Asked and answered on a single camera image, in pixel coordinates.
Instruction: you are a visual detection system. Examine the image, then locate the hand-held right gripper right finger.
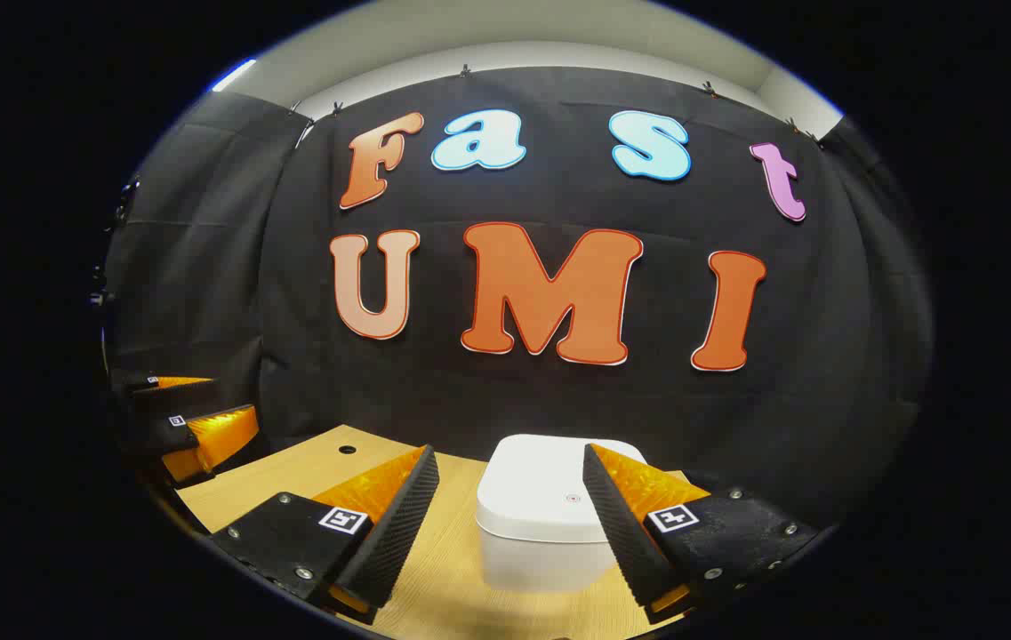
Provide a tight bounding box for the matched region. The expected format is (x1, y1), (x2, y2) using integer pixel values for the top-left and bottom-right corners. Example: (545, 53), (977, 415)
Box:
(582, 443), (822, 625)

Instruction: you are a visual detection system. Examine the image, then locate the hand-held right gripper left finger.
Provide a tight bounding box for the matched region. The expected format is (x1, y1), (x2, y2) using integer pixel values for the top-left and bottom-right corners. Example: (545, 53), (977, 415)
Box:
(207, 444), (441, 623)

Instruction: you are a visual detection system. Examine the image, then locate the white desktop garbage bin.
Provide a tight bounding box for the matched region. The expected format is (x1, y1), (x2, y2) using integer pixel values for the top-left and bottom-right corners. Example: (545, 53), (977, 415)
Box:
(476, 434), (648, 595)

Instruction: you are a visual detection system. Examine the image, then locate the wooden desktop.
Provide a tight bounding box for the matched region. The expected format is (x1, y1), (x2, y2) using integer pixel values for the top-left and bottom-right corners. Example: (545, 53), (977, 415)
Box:
(174, 424), (703, 640)

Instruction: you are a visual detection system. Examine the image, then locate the ceiling light strip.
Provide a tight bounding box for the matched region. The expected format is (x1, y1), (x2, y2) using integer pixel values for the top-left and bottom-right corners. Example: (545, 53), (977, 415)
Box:
(210, 58), (258, 93)

